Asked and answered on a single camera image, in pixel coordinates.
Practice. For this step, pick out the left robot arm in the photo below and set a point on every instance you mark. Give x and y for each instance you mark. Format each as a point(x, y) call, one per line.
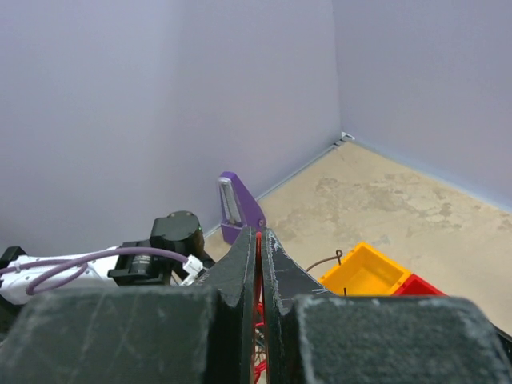
point(173, 254)

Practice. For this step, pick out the aluminium table frame rail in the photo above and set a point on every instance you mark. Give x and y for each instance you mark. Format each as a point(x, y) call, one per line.
point(345, 137)

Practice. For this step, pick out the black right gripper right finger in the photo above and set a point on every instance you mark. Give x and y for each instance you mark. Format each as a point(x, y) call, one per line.
point(315, 336)

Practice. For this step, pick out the yellow plastic bin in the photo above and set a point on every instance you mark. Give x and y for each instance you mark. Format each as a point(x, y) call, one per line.
point(365, 271)

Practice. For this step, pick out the red plastic bin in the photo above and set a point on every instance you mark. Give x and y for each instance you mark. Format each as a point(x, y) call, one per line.
point(416, 286)

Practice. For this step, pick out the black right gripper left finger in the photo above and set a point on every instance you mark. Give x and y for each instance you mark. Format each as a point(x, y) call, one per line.
point(203, 333)

